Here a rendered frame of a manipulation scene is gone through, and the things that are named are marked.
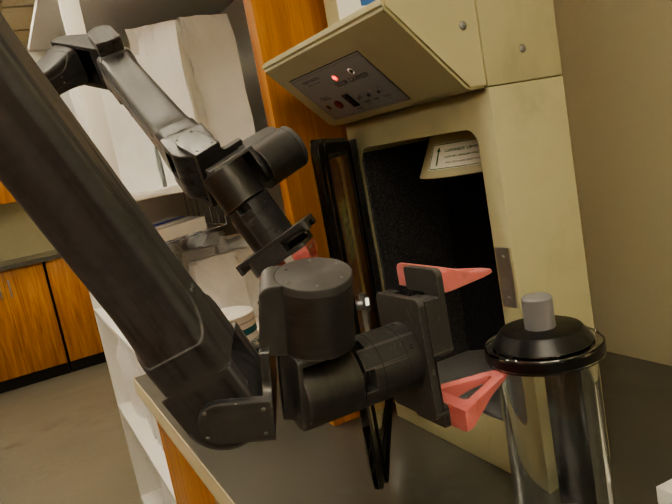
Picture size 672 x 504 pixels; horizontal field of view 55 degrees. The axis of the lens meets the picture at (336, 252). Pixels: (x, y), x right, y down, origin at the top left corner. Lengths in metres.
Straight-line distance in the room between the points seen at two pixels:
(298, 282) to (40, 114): 0.19
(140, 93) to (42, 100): 0.56
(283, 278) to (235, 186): 0.31
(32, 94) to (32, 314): 5.19
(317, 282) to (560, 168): 0.41
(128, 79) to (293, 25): 0.26
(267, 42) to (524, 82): 0.42
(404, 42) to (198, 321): 0.37
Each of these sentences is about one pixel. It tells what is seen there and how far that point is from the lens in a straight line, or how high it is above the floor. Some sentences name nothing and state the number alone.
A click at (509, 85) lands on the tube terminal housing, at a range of 0.74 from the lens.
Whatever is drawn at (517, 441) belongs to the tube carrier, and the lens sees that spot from 0.64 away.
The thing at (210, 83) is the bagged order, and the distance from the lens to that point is 2.03.
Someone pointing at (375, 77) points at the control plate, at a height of 1.45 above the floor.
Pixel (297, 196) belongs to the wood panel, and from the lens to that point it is 0.99.
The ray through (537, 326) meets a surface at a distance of 0.61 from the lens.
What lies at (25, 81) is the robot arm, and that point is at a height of 1.45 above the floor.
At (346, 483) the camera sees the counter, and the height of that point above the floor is 0.94.
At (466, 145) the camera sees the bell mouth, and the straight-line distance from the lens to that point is 0.82.
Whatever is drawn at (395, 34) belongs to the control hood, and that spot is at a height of 1.48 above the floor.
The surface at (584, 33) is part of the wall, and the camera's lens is 1.20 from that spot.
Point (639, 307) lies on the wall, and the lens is 1.22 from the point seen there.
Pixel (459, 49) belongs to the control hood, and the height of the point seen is 1.45.
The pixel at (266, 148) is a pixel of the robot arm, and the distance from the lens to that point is 0.78.
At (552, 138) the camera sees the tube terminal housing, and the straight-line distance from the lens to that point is 0.77.
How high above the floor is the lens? 1.37
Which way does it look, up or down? 9 degrees down
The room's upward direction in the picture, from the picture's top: 11 degrees counter-clockwise
